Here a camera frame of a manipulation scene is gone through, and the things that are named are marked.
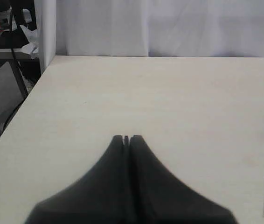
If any white backdrop curtain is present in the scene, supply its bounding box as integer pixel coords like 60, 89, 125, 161
35, 0, 264, 70

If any grey metal side table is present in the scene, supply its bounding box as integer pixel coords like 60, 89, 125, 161
0, 48, 41, 100

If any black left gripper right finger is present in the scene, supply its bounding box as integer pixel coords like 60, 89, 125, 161
129, 135, 237, 224

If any clutter pile on side table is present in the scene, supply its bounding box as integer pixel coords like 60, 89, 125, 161
0, 0, 38, 60

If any black cable beside table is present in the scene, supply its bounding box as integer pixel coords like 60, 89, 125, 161
2, 0, 30, 131

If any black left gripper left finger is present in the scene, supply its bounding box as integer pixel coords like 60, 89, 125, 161
26, 135, 128, 224

